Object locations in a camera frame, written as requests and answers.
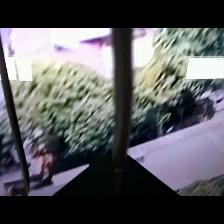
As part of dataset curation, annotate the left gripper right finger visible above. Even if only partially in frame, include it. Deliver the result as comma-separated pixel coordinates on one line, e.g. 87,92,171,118
127,154,180,197

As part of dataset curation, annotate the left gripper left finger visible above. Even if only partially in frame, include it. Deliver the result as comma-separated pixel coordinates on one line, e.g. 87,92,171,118
52,153,114,197

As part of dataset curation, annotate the brown clothes hanger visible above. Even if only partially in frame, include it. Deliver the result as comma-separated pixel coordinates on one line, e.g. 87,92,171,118
110,27,134,197

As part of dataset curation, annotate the black cable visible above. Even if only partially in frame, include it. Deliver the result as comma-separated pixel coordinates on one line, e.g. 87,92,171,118
0,35,31,197

